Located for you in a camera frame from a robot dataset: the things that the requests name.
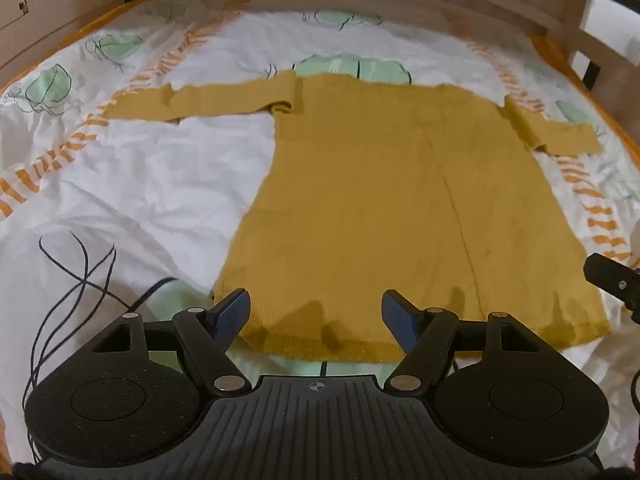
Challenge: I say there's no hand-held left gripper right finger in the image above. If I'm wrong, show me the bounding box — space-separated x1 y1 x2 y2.
381 289 543 396

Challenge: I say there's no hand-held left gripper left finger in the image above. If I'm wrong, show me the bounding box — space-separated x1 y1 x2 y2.
92 287 253 396

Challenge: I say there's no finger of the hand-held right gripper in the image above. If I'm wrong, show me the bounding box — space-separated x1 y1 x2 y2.
583 253 640 326

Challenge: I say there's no mustard yellow knit sweater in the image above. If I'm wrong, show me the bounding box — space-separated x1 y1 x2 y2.
102 71 612 363

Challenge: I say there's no white leaf print blanket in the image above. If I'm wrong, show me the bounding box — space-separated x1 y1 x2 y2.
0 0 640 461

